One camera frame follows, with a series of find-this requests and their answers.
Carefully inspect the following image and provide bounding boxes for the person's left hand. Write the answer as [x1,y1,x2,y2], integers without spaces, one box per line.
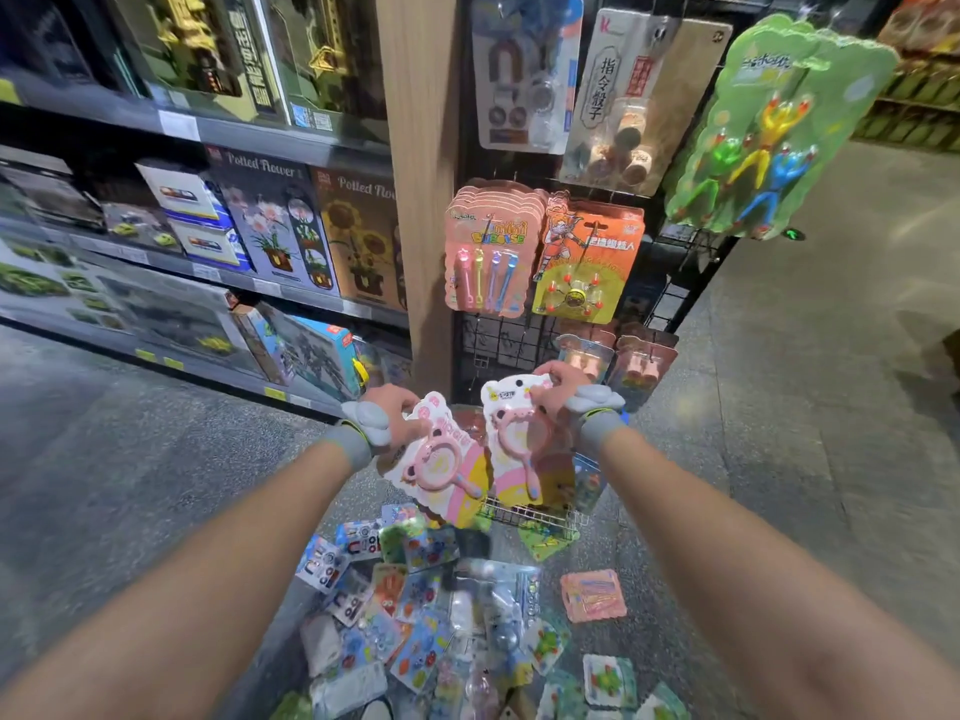
[372,382,434,453]

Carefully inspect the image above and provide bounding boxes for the person's right hand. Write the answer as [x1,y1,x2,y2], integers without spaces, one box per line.
[531,359,595,422]

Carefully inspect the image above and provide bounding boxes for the pink pig magnifier toy packet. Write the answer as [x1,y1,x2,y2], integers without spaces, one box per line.
[377,391,490,529]
[480,373,579,511]

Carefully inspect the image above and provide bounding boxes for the person's right forearm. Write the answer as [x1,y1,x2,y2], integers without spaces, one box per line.
[597,425,960,720]

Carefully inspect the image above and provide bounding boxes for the person's left forearm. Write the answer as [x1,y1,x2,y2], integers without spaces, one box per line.
[0,439,354,720]

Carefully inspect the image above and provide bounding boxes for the copper toy blister packet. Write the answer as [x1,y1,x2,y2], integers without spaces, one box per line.
[555,333,618,385]
[606,333,681,413]

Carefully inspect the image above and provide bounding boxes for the grey left wrist tracker band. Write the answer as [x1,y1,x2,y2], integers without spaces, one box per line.
[322,400,393,473]

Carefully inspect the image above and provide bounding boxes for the grey wrist tracker band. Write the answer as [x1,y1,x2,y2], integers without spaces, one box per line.
[564,385,631,463]
[322,400,393,473]

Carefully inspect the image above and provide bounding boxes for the grey right wrist tracker band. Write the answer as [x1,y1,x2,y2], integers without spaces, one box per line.
[564,385,631,463]

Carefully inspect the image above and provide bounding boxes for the blue robot toy box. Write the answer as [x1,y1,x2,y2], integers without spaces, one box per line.
[255,301,370,403]

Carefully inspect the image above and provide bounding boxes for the orange spider toy packet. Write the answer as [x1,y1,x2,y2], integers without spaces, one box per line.
[531,191,647,328]

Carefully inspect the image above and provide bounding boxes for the pile of toy packets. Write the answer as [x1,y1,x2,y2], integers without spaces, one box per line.
[266,502,695,720]

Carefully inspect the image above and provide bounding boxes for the brown sunflower building set box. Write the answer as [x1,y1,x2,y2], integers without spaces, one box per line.
[310,165,411,313]

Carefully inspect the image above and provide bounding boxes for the pink hair clip packet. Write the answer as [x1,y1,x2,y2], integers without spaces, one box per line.
[559,568,629,625]

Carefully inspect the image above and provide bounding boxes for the wooden shelf end pillar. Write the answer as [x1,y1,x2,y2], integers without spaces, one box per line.
[375,0,462,398]

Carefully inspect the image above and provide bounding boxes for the blue flower building set box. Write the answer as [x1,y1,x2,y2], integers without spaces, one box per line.
[204,145,343,298]

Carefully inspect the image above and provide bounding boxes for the grey vehicle building set box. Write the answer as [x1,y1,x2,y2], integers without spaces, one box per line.
[96,275,265,377]

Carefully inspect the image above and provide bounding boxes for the green frog toy packet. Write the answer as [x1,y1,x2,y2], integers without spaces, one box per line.
[582,653,639,711]

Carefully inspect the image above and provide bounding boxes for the brown card wooden dice packet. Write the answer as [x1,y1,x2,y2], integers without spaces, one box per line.
[559,8,734,199]

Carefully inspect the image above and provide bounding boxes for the white car model boxes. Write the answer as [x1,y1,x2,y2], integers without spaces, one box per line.
[134,157,254,274]

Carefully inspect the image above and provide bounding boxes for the magnet toy blister packet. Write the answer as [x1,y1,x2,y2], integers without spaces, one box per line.
[470,0,585,155]

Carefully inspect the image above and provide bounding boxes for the grey metal store shelf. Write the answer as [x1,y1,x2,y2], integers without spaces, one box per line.
[0,67,412,421]

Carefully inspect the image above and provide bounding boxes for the green sticky climber toy packets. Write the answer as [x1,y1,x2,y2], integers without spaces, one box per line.
[664,13,900,241]

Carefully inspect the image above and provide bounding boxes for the dark gold model box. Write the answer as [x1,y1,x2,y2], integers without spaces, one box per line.
[103,0,292,127]
[258,0,391,145]

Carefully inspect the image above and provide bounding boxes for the green car model boxes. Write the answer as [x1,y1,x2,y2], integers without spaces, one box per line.
[0,230,130,332]

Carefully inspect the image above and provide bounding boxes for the dark car model boxes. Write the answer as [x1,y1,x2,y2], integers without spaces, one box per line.
[0,144,108,235]

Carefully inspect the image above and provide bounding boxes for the distant store shelf of goods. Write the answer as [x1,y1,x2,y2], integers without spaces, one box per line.
[853,0,960,155]

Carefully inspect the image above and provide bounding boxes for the metal wire basket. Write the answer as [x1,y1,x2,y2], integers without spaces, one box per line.
[478,496,592,543]

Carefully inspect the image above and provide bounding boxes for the black wire grid display panel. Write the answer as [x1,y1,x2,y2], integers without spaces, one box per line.
[452,0,759,404]

